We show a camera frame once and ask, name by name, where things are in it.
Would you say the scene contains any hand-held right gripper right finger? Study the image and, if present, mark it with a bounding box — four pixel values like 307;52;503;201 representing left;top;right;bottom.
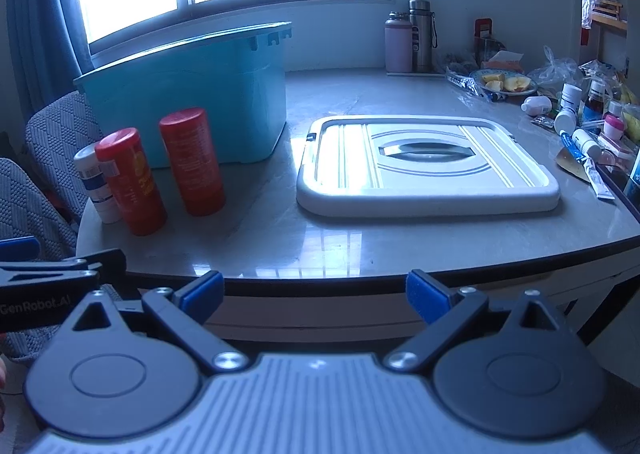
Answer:
382;269;581;377

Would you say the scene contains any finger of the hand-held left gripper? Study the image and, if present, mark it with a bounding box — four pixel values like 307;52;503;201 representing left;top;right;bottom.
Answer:
0;248;127;287
0;236;42;263

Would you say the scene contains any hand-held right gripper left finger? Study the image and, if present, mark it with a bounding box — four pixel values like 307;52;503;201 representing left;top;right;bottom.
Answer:
62;270;249;376

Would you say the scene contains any white plastic bin lid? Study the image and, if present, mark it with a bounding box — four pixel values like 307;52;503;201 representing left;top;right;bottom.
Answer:
296;115;561;220

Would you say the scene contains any teal plastic storage bin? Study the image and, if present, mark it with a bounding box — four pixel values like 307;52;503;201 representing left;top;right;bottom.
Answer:
73;21;293;170

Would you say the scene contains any grey marble desktop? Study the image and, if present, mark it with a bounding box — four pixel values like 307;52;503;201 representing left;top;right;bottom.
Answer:
75;66;640;302

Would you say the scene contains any grey patterned chair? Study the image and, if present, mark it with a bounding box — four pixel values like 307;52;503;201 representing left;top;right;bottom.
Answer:
0;156;79;366
25;91;97;235

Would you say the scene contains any white bottle with blue label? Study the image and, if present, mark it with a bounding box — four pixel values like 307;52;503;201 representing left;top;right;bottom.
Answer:
74;143;122;225

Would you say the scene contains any red cylindrical canister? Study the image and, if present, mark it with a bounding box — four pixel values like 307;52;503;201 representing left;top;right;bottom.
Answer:
95;127;168;237
159;107;227;217

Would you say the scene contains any golden foil packet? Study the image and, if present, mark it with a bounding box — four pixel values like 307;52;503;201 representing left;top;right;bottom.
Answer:
555;149;596;183

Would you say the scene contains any blue white ointment tube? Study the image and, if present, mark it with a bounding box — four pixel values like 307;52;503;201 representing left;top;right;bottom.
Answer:
560;131;617;200

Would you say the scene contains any plate with blue rim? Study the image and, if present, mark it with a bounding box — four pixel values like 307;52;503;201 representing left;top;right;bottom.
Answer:
469;69;539;97

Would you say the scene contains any striped blue white packet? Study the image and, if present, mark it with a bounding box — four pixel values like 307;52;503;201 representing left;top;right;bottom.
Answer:
446;73;506;103

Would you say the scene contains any blue curtain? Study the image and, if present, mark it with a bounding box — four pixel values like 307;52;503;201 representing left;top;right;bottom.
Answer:
5;0;94;135

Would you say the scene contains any small white lying bottle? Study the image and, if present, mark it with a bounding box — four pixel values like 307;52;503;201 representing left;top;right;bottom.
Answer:
521;96;553;116

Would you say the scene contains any white bottle with blue print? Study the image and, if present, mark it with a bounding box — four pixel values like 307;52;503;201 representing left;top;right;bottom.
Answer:
570;128;603;160

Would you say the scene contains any white pill bottle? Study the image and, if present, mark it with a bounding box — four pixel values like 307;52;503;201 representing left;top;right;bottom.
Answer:
554;106;581;135

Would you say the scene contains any pink white box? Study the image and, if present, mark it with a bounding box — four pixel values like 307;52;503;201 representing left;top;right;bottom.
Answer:
597;134;636;166

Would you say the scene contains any orange tissue pack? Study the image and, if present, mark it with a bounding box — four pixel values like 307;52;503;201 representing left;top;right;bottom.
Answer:
480;49;526;76

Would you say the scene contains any white medicine bottle blue label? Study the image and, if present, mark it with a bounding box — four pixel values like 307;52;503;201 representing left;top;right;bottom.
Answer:
560;83;584;113

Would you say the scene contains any pink water bottle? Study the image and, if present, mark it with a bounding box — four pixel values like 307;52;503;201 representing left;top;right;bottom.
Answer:
384;11;414;75

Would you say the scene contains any pink capped bottle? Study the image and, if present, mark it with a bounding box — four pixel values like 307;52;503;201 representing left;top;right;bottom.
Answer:
602;114;626;140

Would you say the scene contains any brown syrup bottle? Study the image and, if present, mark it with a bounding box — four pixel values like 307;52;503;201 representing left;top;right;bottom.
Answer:
582;79;607;125

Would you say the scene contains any steel thermos flask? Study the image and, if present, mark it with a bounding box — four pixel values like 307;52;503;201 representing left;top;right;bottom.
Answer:
408;0;438;74

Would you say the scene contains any clear plastic bag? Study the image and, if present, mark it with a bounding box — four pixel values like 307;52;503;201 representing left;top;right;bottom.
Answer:
537;46;584;93

